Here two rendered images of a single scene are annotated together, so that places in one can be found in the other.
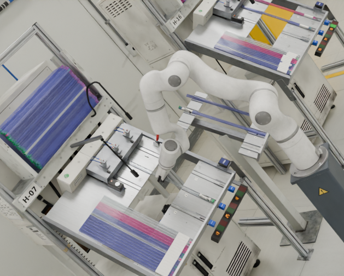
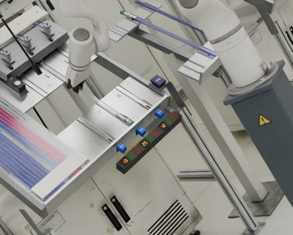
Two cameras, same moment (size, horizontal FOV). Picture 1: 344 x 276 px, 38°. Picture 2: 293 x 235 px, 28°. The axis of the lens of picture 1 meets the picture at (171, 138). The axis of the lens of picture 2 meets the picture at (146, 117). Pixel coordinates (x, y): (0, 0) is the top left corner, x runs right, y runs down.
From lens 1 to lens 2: 0.67 m
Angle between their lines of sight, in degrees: 6
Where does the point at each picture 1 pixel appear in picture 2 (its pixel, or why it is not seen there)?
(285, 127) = (221, 20)
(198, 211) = (108, 132)
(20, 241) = not seen: outside the picture
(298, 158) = (235, 68)
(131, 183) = (37, 87)
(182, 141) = (100, 34)
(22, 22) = not seen: outside the picture
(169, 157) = (78, 51)
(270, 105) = not seen: outside the picture
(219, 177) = (148, 98)
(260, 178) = (210, 119)
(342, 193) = (289, 125)
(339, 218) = (284, 164)
